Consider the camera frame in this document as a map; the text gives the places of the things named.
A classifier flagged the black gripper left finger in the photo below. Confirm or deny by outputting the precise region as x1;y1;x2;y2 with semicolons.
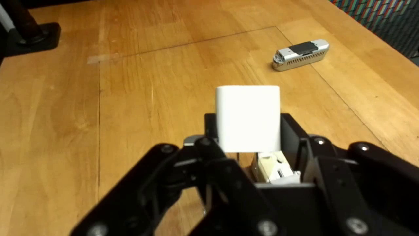
70;111;280;236

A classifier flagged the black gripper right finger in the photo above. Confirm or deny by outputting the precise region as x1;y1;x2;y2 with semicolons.
257;111;419;236

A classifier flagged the white charging adaptor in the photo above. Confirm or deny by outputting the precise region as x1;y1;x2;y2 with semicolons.
215;83;283;154

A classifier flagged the white power strip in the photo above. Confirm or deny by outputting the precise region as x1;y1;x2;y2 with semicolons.
253;149;304;184

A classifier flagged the small silver black device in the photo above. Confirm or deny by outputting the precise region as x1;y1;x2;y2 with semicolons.
271;38;332;73

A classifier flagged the black pole stand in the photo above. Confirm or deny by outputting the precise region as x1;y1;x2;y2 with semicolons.
0;0;63;59

